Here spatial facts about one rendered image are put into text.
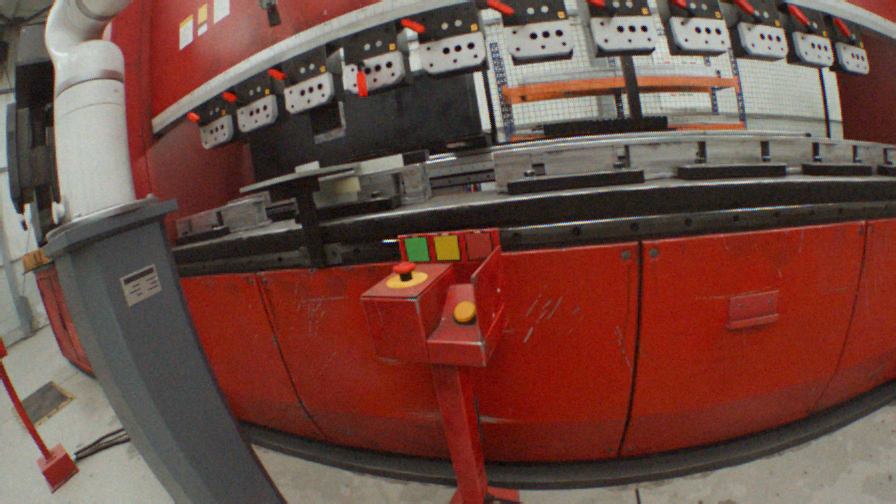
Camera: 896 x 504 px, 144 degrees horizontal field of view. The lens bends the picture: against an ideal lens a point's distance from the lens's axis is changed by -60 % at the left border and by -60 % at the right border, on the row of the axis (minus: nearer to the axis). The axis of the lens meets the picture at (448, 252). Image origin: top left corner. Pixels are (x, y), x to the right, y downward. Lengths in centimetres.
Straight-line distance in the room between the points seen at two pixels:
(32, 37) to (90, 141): 133
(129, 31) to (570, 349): 191
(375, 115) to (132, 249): 120
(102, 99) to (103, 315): 27
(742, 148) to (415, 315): 83
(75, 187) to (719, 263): 109
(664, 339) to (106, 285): 98
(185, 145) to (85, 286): 130
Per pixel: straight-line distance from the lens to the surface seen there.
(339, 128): 100
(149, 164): 162
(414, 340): 59
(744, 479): 132
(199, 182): 174
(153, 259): 52
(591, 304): 79
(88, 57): 57
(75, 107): 55
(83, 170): 53
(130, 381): 52
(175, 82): 153
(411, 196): 90
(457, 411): 72
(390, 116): 149
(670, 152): 89
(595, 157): 85
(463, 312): 61
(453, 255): 67
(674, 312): 85
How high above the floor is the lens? 97
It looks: 14 degrees down
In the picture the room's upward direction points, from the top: 9 degrees counter-clockwise
